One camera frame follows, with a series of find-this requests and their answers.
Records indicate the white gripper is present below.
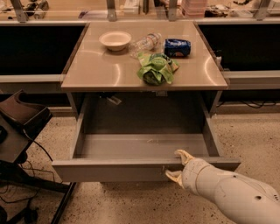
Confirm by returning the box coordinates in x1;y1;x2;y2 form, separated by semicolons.
165;150;228;196

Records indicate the grey top drawer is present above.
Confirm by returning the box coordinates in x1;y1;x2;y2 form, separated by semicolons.
52;93;240;182

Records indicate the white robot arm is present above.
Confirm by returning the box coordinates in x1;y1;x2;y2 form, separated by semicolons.
165;150;280;224

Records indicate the grey drawer cabinet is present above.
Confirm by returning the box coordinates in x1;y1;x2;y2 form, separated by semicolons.
52;21;228;182

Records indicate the green chip bag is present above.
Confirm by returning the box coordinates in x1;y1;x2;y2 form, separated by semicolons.
137;52;179;86

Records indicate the blue pepsi can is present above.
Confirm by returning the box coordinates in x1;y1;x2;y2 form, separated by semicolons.
164;38;191;58

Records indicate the clear plastic bottle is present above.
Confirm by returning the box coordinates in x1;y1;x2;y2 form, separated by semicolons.
129;32;161;58

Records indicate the white bowl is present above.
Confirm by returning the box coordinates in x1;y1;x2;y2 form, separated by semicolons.
99;31;131;52

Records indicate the black rolling stand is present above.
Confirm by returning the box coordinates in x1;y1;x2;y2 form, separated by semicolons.
0;90;75;224

